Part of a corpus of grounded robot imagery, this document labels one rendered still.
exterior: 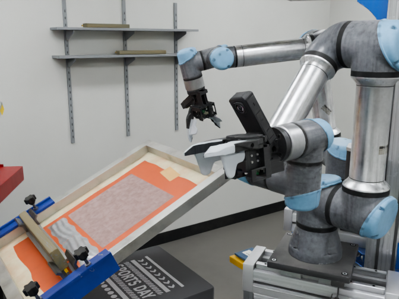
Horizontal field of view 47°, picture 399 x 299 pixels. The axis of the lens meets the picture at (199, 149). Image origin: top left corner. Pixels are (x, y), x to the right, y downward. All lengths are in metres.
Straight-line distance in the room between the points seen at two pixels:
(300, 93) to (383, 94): 0.19
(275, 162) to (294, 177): 0.10
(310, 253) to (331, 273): 0.08
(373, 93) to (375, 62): 0.07
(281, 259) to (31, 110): 2.64
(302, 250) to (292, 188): 0.37
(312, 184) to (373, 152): 0.25
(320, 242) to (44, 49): 2.75
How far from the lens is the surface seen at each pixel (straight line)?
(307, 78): 1.15
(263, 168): 0.85
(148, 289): 1.79
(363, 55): 1.14
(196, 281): 1.83
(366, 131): 1.17
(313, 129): 0.95
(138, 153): 1.98
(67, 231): 1.73
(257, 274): 1.40
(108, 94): 3.79
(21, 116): 3.60
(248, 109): 0.83
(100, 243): 1.57
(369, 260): 1.52
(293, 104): 1.12
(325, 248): 1.32
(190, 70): 1.70
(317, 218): 1.29
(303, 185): 0.98
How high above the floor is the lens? 1.86
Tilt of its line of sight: 13 degrees down
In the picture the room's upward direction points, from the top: straight up
